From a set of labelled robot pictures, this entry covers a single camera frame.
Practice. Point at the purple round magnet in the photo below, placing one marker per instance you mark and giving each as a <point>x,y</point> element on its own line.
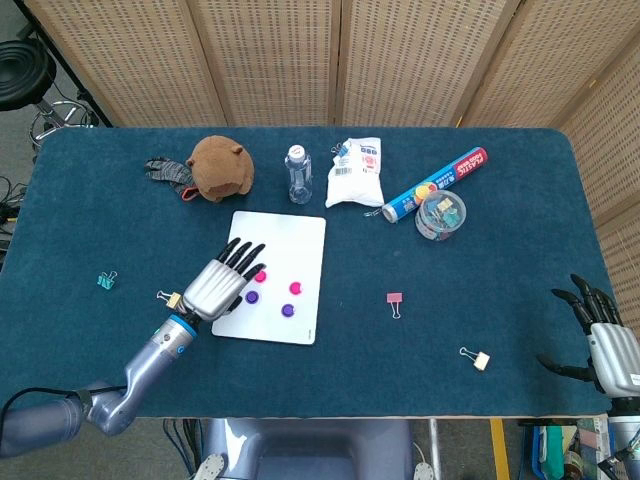
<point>287,310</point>
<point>252,297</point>

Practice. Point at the blue binder clip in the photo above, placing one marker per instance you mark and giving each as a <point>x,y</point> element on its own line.
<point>343,150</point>

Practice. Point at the clear plastic water bottle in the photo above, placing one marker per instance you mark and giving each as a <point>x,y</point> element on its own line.
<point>299,175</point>

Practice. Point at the grey knit work glove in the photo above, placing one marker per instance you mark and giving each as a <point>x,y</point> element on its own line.
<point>167,171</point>

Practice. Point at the white table leg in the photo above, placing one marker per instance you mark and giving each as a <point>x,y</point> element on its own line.
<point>434,440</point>

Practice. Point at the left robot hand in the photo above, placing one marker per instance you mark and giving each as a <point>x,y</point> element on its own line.
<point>215,290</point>

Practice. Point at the white powder bag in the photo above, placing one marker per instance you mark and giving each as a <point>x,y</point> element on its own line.
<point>352,187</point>

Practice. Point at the blue grey robot torso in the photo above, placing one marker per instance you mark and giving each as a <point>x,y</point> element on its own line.
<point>310,450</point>

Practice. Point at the clear jar of binder clips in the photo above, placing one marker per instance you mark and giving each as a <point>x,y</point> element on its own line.
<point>440,220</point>

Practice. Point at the pink round magnet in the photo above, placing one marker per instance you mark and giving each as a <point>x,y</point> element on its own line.
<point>295,288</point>
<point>261,276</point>

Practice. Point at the beige binder clip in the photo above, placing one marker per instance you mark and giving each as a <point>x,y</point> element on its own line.
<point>482,361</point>
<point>173,300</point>

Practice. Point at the white board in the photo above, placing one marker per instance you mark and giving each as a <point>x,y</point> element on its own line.
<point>290,245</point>

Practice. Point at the dark blue table cloth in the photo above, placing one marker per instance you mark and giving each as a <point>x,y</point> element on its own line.
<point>125,225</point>

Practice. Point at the teal binder clip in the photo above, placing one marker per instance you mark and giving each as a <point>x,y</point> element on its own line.
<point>106,282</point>

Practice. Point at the small silver binder clip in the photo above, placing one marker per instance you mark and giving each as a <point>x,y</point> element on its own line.
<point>370,214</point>

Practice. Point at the pink binder clip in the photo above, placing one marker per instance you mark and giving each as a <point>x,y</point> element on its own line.
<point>394,297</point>

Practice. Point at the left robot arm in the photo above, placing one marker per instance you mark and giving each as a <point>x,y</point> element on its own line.
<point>150,355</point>

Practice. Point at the black round stool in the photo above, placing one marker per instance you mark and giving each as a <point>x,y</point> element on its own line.
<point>20,75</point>

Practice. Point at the blue plastic crate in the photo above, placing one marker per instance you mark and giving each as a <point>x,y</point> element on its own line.
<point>542,450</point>

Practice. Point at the brown capybara plush toy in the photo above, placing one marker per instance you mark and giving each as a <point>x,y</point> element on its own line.
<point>220,165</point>

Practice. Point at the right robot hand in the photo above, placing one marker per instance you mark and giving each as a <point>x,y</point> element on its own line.
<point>617,355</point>

